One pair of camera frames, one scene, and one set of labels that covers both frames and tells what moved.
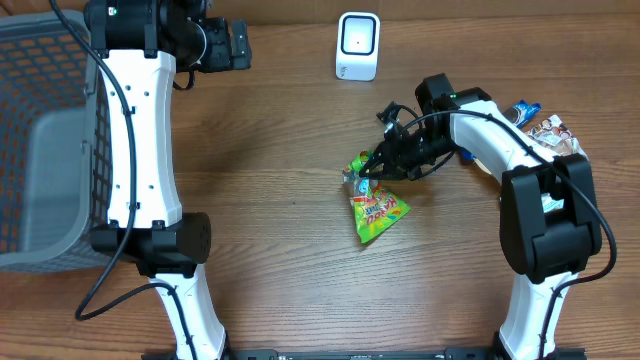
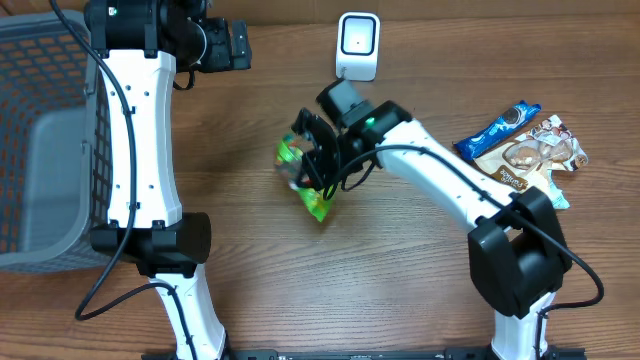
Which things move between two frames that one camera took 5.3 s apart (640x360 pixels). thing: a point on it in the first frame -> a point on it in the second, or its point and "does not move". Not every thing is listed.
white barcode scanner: x=358 y=46 does not move
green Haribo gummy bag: x=375 y=209 -> x=290 y=150
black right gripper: x=392 y=163 -> x=319 y=176
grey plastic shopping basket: x=56 y=147 does not move
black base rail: x=304 y=354 does not move
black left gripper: x=223 y=58 does not move
